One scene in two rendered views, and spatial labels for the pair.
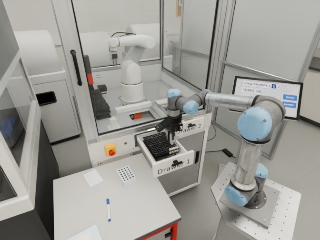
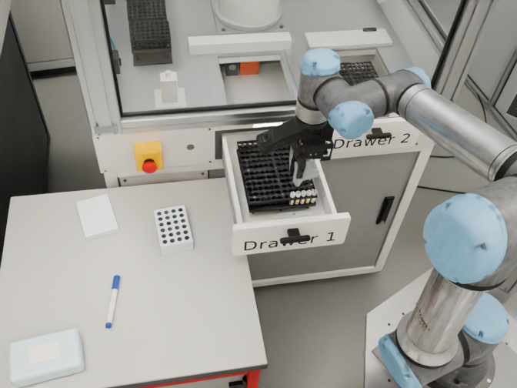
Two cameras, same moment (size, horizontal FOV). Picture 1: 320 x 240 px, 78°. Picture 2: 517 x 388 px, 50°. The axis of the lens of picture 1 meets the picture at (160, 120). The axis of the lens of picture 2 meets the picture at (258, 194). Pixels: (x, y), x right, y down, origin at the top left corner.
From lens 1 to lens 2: 29 cm
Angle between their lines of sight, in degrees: 20
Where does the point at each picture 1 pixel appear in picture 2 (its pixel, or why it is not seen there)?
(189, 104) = (345, 112)
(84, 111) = (87, 56)
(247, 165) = (435, 316)
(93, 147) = (106, 142)
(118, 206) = (136, 300)
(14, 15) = not seen: outside the picture
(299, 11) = not seen: outside the picture
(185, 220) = (315, 346)
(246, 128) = (439, 245)
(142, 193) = (198, 282)
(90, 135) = (101, 114)
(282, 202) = not seen: outside the picture
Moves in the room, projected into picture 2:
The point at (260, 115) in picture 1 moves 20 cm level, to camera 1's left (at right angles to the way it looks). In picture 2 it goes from (478, 229) to (328, 192)
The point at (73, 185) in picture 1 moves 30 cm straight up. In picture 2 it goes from (50, 222) to (20, 142)
